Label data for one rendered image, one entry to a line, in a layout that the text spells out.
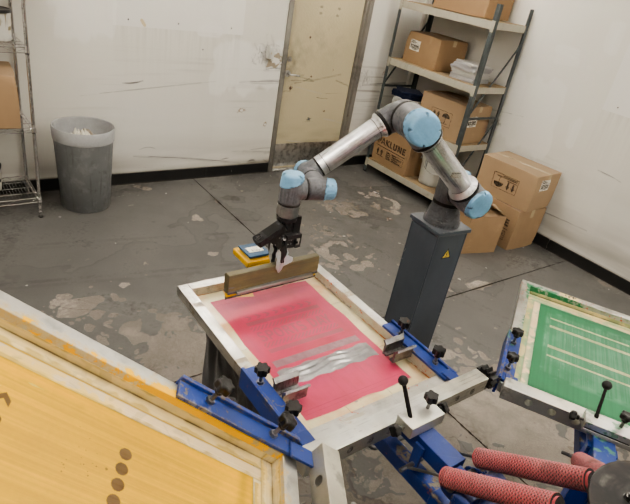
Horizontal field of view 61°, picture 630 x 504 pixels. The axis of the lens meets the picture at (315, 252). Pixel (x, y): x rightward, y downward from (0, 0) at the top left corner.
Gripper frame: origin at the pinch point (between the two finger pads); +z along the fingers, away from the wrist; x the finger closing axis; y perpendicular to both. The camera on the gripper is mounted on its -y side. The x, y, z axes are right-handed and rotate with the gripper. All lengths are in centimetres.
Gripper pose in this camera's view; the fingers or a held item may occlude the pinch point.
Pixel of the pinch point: (274, 266)
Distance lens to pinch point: 191.5
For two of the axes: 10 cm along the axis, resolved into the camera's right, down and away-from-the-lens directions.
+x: -5.7, -4.7, 6.7
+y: 8.1, -1.6, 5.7
